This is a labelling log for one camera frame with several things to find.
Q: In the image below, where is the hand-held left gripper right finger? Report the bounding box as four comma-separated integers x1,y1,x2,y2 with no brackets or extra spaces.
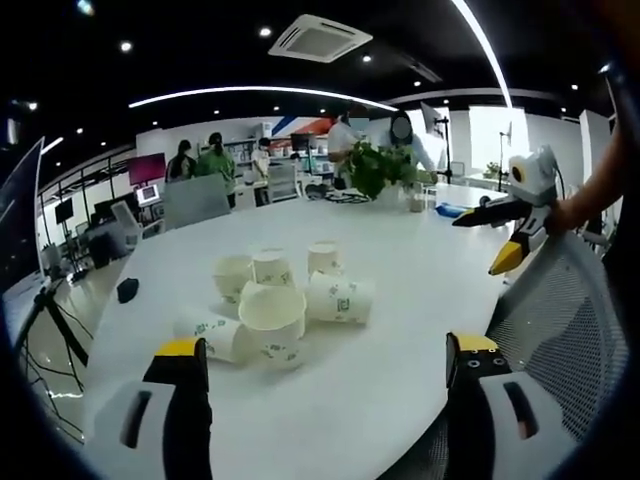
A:
443,331,576,480

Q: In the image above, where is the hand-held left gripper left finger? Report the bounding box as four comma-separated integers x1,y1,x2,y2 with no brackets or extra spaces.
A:
92,336,215,480

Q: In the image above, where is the cluster of printed paper cups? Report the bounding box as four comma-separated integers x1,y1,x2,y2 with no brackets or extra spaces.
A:
173,240,377,372

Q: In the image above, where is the person's right hand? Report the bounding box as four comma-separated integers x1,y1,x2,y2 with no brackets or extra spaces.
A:
546,196,585,236

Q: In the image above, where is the grey mesh office chair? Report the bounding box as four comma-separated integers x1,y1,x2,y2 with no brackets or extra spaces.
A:
419,230,630,480

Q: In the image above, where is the black tripod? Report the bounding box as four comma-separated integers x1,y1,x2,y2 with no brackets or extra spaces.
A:
14,278,92,401

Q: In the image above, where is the green potted plant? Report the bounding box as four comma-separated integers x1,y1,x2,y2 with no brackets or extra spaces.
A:
346,141,420,204

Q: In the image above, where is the small black object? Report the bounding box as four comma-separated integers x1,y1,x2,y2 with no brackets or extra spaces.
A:
116,276,141,304

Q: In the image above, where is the straight ceiling light strip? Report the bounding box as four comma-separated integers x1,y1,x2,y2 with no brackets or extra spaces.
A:
448,0,512,109

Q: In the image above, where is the white table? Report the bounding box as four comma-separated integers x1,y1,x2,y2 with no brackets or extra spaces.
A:
82,182,517,480

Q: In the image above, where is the white office chair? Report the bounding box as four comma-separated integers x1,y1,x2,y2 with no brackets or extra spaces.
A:
110,201,145,247

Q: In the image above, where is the white mesh chair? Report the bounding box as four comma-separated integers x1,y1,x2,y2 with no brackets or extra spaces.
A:
266,164,304,203

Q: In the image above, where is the small white monitor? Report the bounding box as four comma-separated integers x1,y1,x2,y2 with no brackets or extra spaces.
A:
135,185,163,207

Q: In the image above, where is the large dark screen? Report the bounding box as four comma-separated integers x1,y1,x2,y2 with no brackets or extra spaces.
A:
0,136,46,294

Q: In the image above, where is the ceiling air conditioner unit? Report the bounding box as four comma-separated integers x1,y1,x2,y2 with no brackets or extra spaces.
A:
267,13,374,65

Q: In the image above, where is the pink screen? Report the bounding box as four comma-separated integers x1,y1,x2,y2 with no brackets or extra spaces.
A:
128,153,167,186

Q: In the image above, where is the curved ceiling light strip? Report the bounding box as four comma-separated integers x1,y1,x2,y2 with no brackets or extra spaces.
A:
128,85,401,112

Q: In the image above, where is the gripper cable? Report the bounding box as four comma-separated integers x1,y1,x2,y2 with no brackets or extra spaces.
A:
549,148,568,202

